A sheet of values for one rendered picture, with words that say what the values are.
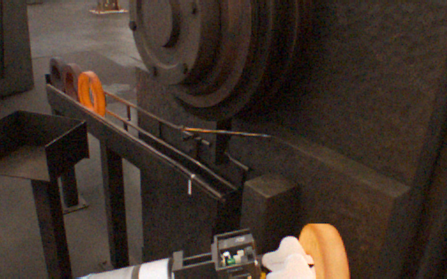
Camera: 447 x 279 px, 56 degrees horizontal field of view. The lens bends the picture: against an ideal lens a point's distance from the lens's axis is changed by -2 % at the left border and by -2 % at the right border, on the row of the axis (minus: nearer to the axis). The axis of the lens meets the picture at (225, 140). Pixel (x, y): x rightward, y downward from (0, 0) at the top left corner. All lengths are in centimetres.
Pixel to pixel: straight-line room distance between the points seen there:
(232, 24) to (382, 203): 42
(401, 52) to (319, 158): 26
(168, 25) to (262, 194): 39
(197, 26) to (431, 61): 40
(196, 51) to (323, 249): 43
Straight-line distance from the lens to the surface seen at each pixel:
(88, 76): 163
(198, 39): 80
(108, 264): 192
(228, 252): 60
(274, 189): 89
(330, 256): 58
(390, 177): 86
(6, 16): 378
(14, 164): 149
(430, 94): 78
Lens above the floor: 127
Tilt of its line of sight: 26 degrees down
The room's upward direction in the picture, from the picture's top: 3 degrees clockwise
